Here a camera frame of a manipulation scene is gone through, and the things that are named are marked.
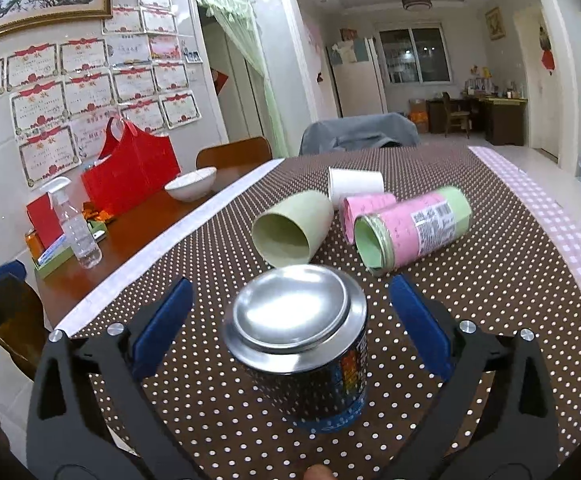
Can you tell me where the pink checked tablecloth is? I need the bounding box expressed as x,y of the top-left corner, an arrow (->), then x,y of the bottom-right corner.
467,144 -> 581,361

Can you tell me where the window with dark glass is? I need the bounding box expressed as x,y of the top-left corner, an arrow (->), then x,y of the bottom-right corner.
379,26 -> 452,84

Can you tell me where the dark wooden desk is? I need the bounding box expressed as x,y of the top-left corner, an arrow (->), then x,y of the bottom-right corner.
426,96 -> 528,146

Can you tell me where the grey covered chair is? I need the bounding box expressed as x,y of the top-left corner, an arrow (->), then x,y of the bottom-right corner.
299,113 -> 420,155

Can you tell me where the white paper cup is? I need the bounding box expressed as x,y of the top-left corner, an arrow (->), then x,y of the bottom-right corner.
327,167 -> 385,210

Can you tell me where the blue black metal can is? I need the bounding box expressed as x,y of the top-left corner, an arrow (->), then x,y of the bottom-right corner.
222,264 -> 368,432

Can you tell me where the green door curtain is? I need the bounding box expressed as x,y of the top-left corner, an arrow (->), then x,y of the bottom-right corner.
196,0 -> 290,158

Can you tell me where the white ceramic bowl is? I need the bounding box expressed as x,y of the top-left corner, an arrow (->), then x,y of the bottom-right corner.
164,167 -> 217,203

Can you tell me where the small pink paper cup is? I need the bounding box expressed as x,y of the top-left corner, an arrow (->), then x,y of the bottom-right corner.
339,193 -> 397,244

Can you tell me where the red small box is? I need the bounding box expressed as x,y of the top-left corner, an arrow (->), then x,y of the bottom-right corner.
26,193 -> 63,249

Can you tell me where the brown polka dot tablecloth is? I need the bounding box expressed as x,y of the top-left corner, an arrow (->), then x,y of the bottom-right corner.
60,145 -> 581,479

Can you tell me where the light green paper cup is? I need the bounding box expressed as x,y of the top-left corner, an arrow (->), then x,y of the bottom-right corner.
251,190 -> 333,268

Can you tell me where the white refrigerator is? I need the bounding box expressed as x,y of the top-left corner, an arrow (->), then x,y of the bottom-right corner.
328,38 -> 388,117

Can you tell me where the red tote bag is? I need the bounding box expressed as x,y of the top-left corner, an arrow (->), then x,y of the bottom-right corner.
81,116 -> 180,216

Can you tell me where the pink green labelled canister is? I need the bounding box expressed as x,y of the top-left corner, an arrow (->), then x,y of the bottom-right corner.
353,186 -> 473,275

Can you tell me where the clear spray bottle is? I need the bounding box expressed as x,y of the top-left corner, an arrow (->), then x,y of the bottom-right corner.
41,177 -> 103,269

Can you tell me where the brown wooden chair back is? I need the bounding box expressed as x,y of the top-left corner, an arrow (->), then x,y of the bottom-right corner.
196,136 -> 273,169

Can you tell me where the wooden desk chair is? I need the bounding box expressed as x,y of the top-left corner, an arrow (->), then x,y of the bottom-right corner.
442,92 -> 470,138

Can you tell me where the round ceiling lamp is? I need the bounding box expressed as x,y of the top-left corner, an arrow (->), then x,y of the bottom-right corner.
402,0 -> 432,12

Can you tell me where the person's right thumb tip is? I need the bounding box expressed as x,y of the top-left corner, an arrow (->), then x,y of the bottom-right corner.
303,464 -> 337,480

